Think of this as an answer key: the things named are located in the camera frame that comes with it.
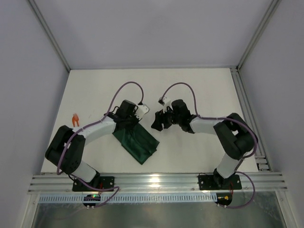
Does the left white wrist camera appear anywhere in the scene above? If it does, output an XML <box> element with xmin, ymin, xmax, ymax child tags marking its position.
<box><xmin>135</xmin><ymin>104</ymin><xmax>150</xmax><ymax>120</ymax></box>

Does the slotted grey cable duct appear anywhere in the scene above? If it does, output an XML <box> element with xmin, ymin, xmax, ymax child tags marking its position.
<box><xmin>38</xmin><ymin>192</ymin><xmax>216</xmax><ymax>203</ymax></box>

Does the aluminium rail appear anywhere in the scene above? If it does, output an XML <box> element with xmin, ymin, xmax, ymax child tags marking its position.
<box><xmin>28</xmin><ymin>172</ymin><xmax>288</xmax><ymax>194</ymax></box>
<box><xmin>230</xmin><ymin>66</ymin><xmax>273</xmax><ymax>172</ymax></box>

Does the right black controller board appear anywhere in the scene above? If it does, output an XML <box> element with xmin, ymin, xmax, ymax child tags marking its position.
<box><xmin>215</xmin><ymin>193</ymin><xmax>233</xmax><ymax>208</ymax></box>

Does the dark green cloth napkin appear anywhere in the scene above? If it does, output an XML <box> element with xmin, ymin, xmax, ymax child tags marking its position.
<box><xmin>113</xmin><ymin>123</ymin><xmax>160</xmax><ymax>165</ymax></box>

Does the front aluminium rail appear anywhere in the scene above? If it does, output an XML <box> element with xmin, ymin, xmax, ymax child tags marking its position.
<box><xmin>28</xmin><ymin>172</ymin><xmax>288</xmax><ymax>194</ymax></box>

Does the frame post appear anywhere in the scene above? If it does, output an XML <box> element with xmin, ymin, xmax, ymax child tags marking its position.
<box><xmin>26</xmin><ymin>0</ymin><xmax>71</xmax><ymax>72</ymax></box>
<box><xmin>236</xmin><ymin>0</ymin><xmax>281</xmax><ymax>71</ymax></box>

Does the left rear frame post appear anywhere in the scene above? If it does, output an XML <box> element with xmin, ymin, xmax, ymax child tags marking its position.
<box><xmin>26</xmin><ymin>0</ymin><xmax>71</xmax><ymax>72</ymax></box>

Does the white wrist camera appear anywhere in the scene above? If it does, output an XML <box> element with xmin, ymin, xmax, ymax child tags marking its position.
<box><xmin>158</xmin><ymin>96</ymin><xmax>171</xmax><ymax>113</ymax></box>
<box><xmin>135</xmin><ymin>104</ymin><xmax>150</xmax><ymax>120</ymax></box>

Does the right side aluminium rail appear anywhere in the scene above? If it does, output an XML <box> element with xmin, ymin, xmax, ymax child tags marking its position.
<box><xmin>230</xmin><ymin>66</ymin><xmax>273</xmax><ymax>172</ymax></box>

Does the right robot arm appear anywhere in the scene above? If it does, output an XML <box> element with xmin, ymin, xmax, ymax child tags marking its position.
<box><xmin>151</xmin><ymin>97</ymin><xmax>258</xmax><ymax>190</ymax></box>

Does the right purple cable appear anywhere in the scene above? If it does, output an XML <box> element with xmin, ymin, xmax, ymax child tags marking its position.
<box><xmin>158</xmin><ymin>82</ymin><xmax>259</xmax><ymax>209</ymax></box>

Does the black controller board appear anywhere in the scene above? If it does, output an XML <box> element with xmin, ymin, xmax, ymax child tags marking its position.
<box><xmin>215</xmin><ymin>193</ymin><xmax>233</xmax><ymax>208</ymax></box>
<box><xmin>82</xmin><ymin>194</ymin><xmax>101</xmax><ymax>208</ymax></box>

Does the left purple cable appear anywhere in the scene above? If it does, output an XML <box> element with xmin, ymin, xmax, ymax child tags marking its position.
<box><xmin>56</xmin><ymin>81</ymin><xmax>144</xmax><ymax>209</ymax></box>

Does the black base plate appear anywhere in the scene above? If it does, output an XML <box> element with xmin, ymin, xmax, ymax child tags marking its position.
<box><xmin>72</xmin><ymin>176</ymin><xmax>114</xmax><ymax>192</ymax></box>
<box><xmin>198</xmin><ymin>174</ymin><xmax>242</xmax><ymax>190</ymax></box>

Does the purple cable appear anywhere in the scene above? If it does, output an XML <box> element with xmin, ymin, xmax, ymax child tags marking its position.
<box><xmin>56</xmin><ymin>81</ymin><xmax>144</xmax><ymax>209</ymax></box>
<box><xmin>158</xmin><ymin>82</ymin><xmax>259</xmax><ymax>209</ymax></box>

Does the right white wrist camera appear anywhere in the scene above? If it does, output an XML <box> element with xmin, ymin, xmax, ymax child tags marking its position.
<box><xmin>158</xmin><ymin>96</ymin><xmax>171</xmax><ymax>113</ymax></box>

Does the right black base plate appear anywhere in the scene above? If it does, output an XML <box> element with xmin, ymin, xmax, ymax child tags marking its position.
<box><xmin>198</xmin><ymin>174</ymin><xmax>242</xmax><ymax>190</ymax></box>

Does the orange plastic fork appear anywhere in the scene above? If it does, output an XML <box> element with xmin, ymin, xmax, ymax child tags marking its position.
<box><xmin>72</xmin><ymin>113</ymin><xmax>79</xmax><ymax>127</ymax></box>

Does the left black controller board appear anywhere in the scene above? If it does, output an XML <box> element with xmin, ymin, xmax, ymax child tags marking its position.
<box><xmin>82</xmin><ymin>194</ymin><xmax>101</xmax><ymax>208</ymax></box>

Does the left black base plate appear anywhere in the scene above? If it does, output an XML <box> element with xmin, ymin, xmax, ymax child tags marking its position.
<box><xmin>72</xmin><ymin>176</ymin><xmax>114</xmax><ymax>192</ymax></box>

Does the right rear frame post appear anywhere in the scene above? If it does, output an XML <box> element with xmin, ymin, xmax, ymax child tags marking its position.
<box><xmin>236</xmin><ymin>0</ymin><xmax>281</xmax><ymax>71</ymax></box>

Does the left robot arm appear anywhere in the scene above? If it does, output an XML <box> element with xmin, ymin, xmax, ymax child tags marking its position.
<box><xmin>45</xmin><ymin>100</ymin><xmax>149</xmax><ymax>191</ymax></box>

